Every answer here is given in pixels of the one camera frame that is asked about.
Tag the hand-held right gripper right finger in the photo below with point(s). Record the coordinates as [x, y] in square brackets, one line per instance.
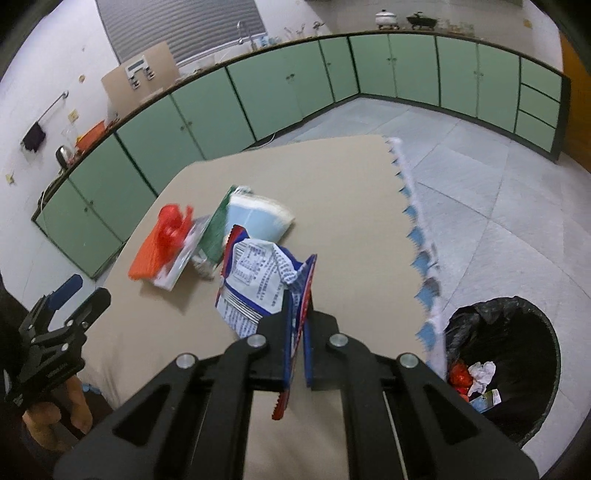
[323, 350]

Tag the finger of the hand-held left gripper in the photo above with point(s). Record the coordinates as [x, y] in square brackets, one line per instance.
[67, 288]
[92, 304]

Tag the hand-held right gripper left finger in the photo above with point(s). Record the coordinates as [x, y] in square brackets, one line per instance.
[272, 350]

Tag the blue white snack bag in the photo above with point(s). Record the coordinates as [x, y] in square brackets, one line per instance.
[251, 272]

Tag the orange snack packet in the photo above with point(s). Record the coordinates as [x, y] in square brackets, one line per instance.
[157, 254]

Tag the light blue packet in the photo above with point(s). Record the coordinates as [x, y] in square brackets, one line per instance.
[258, 214]

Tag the white tissue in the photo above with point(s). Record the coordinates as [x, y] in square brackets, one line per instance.
[482, 374]

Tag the black lined waste bin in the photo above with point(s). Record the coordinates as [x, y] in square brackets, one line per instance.
[521, 346]

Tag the person's left forearm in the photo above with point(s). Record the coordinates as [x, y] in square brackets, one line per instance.
[32, 461]

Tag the person's left hand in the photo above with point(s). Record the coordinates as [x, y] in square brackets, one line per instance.
[76, 406]

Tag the low table with beige cloth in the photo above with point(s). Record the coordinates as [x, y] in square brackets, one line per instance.
[341, 221]

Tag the steel electric kettle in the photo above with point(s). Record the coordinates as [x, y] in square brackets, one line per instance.
[63, 157]

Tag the orange basket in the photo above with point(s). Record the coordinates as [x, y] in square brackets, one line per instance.
[91, 134]

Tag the dark hanging cloth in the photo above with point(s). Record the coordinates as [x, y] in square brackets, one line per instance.
[33, 136]

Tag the brown cardboard panel white fitting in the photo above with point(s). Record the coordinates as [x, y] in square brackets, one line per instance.
[157, 69]

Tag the green base cabinet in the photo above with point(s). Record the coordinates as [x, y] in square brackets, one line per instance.
[286, 83]

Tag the grey window blind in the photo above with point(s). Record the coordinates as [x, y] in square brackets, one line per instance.
[184, 27]

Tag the green drawer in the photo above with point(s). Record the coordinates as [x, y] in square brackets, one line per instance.
[539, 105]
[535, 131]
[541, 76]

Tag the metal faucet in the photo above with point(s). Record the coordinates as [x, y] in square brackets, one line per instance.
[243, 32]

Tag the utensil holder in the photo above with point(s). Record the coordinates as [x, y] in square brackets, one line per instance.
[295, 31]

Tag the white cooking pot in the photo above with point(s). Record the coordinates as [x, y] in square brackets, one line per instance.
[385, 18]

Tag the black wok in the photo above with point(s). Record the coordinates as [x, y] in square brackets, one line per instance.
[421, 21]

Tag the stacked bowls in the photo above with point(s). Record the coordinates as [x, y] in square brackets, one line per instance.
[446, 26]

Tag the wooden door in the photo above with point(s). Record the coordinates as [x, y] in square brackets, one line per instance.
[575, 106]

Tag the patterned ceramic jar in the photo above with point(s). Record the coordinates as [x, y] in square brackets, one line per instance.
[467, 26]

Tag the metal towel rail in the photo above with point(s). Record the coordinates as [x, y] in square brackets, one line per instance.
[51, 108]

